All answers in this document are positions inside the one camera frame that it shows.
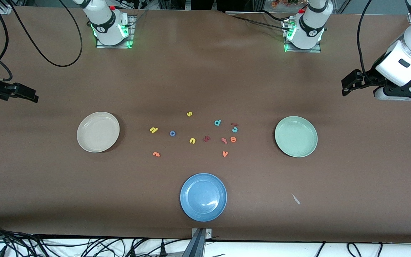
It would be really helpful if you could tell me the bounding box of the beige round plate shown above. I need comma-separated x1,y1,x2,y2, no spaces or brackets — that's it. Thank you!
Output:
77,112,120,153

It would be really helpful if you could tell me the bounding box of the blue round plate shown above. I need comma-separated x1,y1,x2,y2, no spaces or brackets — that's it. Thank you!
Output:
180,173,227,222

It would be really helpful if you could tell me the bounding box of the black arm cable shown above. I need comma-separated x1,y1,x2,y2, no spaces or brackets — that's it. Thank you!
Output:
356,0,386,82
0,0,83,82

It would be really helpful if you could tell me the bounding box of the dark grey camera pole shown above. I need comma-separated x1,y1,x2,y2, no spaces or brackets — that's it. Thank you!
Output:
181,228,206,257

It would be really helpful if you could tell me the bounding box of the silver camera mount bracket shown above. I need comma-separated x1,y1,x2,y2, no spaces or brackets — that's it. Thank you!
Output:
192,228,212,239

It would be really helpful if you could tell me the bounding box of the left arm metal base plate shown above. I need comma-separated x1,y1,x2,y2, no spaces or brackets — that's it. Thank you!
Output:
283,18,322,53

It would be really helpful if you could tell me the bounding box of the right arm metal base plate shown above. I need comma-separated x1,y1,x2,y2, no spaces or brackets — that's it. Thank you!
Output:
96,14,135,49

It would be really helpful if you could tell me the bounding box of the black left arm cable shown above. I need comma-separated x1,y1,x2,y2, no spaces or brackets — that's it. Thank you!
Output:
356,0,386,82

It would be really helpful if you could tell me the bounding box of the black cable on table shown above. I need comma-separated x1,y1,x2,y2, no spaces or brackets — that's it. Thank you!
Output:
227,11,291,32

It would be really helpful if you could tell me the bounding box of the green round plate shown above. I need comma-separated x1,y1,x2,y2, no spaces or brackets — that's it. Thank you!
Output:
275,116,318,158

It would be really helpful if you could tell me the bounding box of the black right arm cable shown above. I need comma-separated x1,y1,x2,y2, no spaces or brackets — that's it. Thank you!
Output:
0,0,83,82

